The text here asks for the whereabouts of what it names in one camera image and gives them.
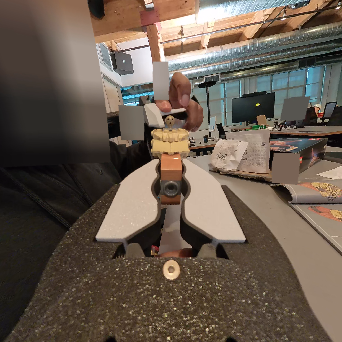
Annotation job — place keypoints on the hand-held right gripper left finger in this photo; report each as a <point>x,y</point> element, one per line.
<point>128,211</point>

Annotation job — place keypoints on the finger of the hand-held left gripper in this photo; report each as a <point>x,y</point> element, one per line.
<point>155,108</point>
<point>157,122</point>

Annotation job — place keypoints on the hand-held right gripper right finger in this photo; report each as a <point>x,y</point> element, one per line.
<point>212,211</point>

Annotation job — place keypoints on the tan brick model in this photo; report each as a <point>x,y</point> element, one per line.
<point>171,155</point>

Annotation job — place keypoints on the brown cardboard piece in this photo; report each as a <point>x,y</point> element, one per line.
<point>240,175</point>

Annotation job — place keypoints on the black floor lamp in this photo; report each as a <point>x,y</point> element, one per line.
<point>212,80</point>

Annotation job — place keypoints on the wooden pillar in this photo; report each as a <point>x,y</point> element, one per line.
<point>155,37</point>

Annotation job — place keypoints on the person's black jacket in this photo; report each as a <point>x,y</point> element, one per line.
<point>43,224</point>

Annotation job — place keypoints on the black monitor screen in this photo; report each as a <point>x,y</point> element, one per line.
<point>254,108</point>

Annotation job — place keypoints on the grey instruction booklet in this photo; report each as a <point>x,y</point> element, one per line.
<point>315,206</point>

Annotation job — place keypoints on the dark printed kit box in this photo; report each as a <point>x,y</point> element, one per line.
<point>299,152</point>

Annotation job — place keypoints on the wooden table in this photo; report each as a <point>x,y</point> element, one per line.
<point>304,131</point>

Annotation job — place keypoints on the white dotted paper sheet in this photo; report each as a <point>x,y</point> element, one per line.
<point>331,172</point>

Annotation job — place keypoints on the black wall speaker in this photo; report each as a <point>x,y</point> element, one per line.
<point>122,63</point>

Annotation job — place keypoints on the silver ceiling duct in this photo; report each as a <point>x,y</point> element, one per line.
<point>256,48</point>

